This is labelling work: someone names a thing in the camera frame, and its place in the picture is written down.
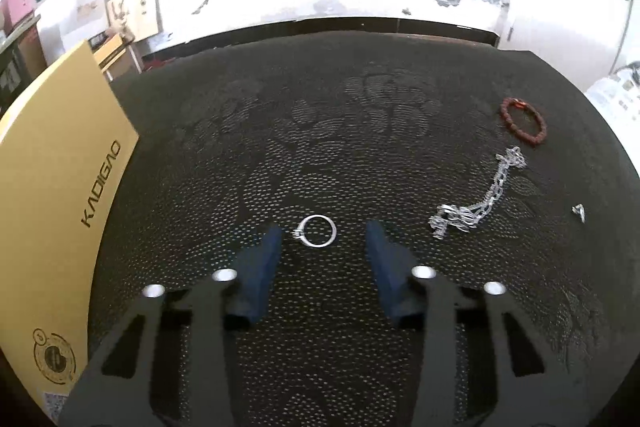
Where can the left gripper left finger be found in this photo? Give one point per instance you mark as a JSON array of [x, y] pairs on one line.
[[115, 389]]

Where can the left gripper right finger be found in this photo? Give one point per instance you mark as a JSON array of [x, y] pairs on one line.
[[514, 378]]

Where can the small silver earring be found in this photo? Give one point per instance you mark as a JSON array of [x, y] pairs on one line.
[[579, 211]]

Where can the black patterned table cloth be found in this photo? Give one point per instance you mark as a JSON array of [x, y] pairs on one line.
[[470, 157]]

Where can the yellow white cardboard box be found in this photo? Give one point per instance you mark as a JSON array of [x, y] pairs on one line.
[[65, 145]]

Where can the white bedding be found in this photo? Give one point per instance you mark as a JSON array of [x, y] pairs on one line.
[[617, 98]]

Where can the yellow black cardboard box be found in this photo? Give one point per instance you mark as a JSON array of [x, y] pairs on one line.
[[115, 55]]

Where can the brown paper gift bag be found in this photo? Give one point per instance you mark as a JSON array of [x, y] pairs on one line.
[[135, 20]]

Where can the pink box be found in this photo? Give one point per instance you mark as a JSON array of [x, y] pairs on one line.
[[14, 11]]

